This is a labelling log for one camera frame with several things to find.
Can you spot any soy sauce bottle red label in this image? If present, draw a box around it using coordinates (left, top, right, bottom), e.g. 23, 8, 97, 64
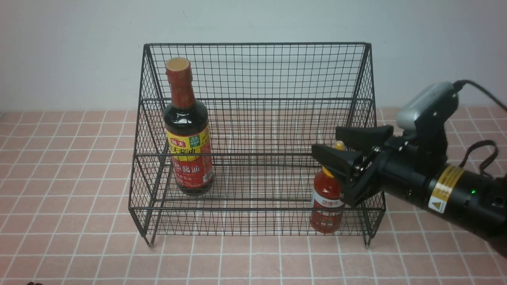
163, 57, 214, 196

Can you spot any black camera cable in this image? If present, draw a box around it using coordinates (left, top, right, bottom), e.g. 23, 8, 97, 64
453, 80, 507, 175

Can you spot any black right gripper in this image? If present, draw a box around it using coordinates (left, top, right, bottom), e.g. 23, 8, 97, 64
311, 125, 439, 208

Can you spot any black wire mesh rack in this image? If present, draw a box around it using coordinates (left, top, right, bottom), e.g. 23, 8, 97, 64
128, 42, 377, 247

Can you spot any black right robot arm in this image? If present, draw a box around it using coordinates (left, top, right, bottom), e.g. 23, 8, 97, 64
311, 125, 506, 257

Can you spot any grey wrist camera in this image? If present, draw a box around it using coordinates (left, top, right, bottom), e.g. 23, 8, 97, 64
396, 82, 460, 159

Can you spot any chili sauce bottle yellow cap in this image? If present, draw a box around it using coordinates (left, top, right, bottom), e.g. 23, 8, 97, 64
309, 166, 345, 234

